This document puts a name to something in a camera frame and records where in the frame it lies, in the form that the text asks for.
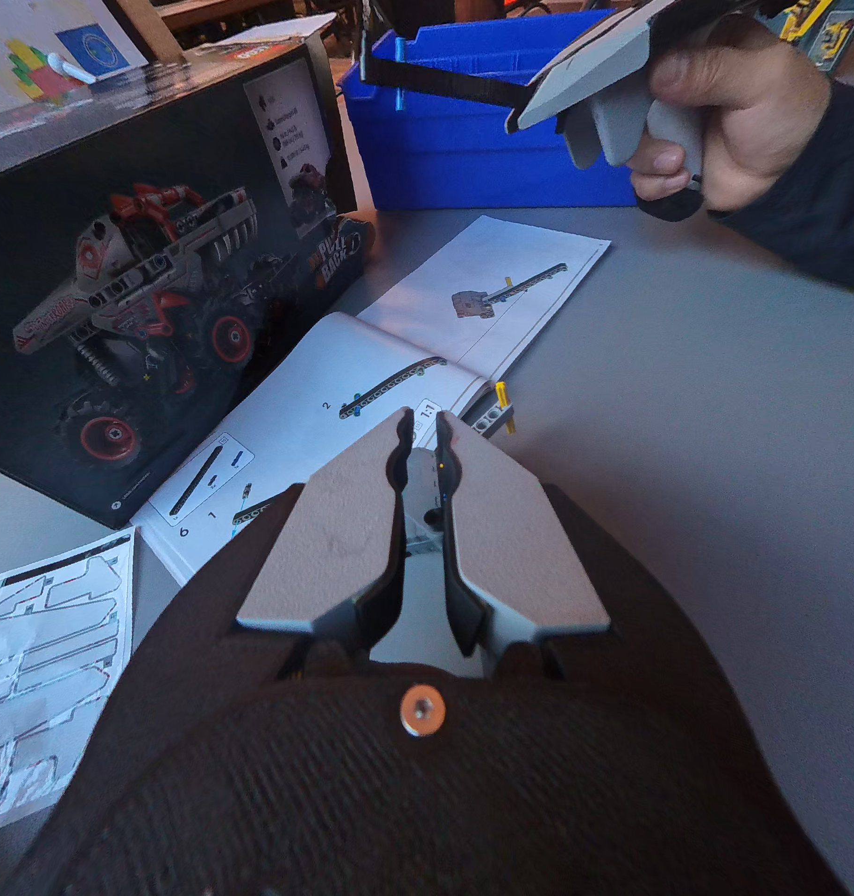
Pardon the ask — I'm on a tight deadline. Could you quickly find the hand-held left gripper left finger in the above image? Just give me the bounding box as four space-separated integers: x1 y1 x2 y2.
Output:
236 407 415 659

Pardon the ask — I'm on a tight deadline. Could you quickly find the lego sticker sheet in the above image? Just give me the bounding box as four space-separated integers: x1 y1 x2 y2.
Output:
0 527 136 838

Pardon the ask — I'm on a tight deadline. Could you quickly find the open instruction booklet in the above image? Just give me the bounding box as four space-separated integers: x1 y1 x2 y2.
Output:
128 215 613 588

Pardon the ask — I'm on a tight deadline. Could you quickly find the long black lego beam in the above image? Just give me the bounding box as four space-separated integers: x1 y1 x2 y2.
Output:
360 28 541 112

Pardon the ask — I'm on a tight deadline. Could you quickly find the black lego set box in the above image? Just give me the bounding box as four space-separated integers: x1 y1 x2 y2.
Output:
0 31 380 531

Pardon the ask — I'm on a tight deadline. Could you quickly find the person's right hand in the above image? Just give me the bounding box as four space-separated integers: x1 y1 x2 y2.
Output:
626 15 833 212

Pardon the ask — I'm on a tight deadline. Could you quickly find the grey lego block yellow pin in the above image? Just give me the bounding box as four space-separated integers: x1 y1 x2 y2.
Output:
402 381 520 561

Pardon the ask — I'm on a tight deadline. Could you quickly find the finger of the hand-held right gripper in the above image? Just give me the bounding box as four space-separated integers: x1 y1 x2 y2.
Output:
505 0 674 134

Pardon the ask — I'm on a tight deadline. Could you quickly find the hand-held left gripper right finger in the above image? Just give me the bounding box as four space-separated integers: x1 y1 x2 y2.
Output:
436 411 612 659

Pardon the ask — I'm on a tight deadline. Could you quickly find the person's right forearm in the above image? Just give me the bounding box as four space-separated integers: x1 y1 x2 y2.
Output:
707 76 854 296

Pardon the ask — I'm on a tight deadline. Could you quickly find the white sheet colourful print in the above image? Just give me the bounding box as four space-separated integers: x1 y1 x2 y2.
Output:
0 0 149 116

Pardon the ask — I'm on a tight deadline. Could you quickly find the wooden table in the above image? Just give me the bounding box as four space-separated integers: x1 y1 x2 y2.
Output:
105 0 309 64

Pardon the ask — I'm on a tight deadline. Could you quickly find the blue plastic bin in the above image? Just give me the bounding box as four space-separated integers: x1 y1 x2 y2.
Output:
339 8 642 212

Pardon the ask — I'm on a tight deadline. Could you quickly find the white paper sheet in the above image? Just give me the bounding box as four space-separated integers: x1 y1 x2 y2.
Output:
208 13 338 56

